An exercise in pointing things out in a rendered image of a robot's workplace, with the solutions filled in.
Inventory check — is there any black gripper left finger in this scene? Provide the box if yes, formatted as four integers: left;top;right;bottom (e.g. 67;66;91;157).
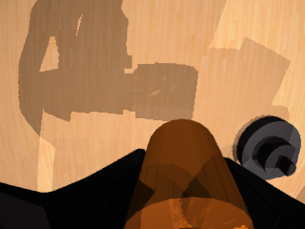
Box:
0;149;145;229

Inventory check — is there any orange knob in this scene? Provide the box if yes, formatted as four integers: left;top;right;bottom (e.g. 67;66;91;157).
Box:
123;118;254;229

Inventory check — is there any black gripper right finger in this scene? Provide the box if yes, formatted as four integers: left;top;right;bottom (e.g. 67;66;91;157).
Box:
224;156;305;229

